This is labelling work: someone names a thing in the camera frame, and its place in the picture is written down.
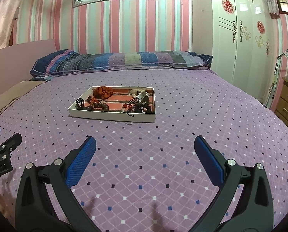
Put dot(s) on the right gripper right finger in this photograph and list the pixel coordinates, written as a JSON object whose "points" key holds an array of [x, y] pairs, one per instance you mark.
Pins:
{"points": [[244, 199]]}

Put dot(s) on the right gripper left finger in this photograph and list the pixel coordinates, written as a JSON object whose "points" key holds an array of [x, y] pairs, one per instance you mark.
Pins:
{"points": [[35, 212]]}

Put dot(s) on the black plastic hair claw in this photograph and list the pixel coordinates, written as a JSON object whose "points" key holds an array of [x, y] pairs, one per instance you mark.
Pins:
{"points": [[80, 103]]}

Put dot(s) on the white jewelry tray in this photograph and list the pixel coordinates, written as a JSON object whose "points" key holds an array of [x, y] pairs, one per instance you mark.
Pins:
{"points": [[127, 104]]}

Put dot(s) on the beige folded blanket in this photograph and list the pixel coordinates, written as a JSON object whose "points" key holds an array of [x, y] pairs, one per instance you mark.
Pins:
{"points": [[17, 91]]}

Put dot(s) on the pink headboard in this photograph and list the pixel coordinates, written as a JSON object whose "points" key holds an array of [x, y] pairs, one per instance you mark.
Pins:
{"points": [[16, 61]]}

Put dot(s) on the patchwork blue purple pillow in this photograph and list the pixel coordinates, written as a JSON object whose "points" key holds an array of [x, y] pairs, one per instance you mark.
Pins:
{"points": [[66, 62]]}

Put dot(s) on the orange fabric scrunchie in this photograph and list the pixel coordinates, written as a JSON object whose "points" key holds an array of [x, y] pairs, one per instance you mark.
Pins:
{"points": [[102, 92]]}

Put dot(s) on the wooden bedside desk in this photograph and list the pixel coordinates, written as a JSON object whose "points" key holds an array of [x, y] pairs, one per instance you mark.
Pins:
{"points": [[287, 101]]}

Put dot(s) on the purple diamond pattern bedspread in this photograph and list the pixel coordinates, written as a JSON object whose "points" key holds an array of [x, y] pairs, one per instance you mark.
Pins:
{"points": [[147, 177]]}

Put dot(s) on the white decorated wardrobe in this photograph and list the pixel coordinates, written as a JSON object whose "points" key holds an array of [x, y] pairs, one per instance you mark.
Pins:
{"points": [[243, 44]]}

